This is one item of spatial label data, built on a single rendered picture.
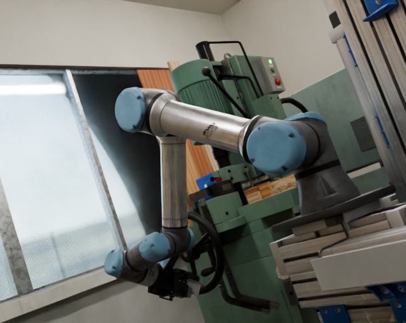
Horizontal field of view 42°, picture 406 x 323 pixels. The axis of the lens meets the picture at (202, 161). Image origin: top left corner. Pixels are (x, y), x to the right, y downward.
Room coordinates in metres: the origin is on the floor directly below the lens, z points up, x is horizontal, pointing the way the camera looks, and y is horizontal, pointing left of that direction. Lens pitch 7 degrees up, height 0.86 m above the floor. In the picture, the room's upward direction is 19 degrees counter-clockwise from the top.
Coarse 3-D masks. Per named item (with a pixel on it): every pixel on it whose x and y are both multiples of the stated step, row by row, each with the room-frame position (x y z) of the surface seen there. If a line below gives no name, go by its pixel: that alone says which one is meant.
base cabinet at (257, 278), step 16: (272, 256) 1.83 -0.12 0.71; (224, 272) 1.98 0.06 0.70; (240, 272) 1.94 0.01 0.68; (256, 272) 1.89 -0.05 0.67; (272, 272) 1.85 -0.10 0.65; (240, 288) 1.95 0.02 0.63; (256, 288) 1.91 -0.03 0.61; (272, 288) 1.86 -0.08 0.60; (208, 304) 2.07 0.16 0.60; (224, 304) 2.01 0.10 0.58; (288, 304) 1.84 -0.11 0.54; (208, 320) 2.08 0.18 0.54; (224, 320) 2.03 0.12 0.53; (240, 320) 1.98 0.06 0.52; (256, 320) 1.94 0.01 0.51; (272, 320) 1.89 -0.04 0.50; (288, 320) 1.85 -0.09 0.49; (304, 320) 1.82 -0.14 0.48
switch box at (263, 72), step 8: (256, 64) 2.20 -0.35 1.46; (264, 64) 2.18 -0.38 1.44; (272, 64) 2.23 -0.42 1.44; (256, 72) 2.21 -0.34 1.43; (264, 72) 2.19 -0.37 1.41; (272, 72) 2.21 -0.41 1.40; (264, 80) 2.20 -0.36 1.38; (272, 80) 2.19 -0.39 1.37; (280, 80) 2.24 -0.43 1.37; (264, 88) 2.21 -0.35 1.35; (272, 88) 2.18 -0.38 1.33; (280, 88) 2.22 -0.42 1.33
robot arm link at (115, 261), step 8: (112, 256) 1.49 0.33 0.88; (120, 256) 1.48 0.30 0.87; (104, 264) 1.51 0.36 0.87; (112, 264) 1.48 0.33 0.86; (120, 264) 1.48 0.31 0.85; (112, 272) 1.48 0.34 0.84; (120, 272) 1.48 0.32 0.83; (128, 272) 1.49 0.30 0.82; (136, 272) 1.49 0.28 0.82; (144, 272) 1.53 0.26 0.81; (128, 280) 1.53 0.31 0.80; (136, 280) 1.53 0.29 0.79
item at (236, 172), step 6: (222, 168) 2.03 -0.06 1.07; (228, 168) 2.04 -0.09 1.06; (234, 168) 2.07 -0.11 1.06; (240, 168) 2.10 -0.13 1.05; (216, 174) 2.05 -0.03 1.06; (222, 174) 2.04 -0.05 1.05; (228, 174) 2.03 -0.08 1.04; (234, 174) 2.06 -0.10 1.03; (240, 174) 2.08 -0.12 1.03; (246, 174) 2.11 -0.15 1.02; (222, 180) 2.04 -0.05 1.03; (234, 180) 2.05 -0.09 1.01; (240, 180) 2.07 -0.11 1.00; (246, 180) 2.13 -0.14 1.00
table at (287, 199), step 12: (288, 192) 1.74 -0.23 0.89; (252, 204) 1.84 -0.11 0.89; (264, 204) 1.81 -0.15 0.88; (276, 204) 1.78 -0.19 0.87; (288, 204) 1.75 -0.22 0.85; (240, 216) 1.88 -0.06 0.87; (252, 216) 1.85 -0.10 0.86; (264, 216) 1.82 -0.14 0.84; (192, 228) 2.03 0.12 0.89; (216, 228) 1.83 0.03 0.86; (228, 228) 1.80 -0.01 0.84
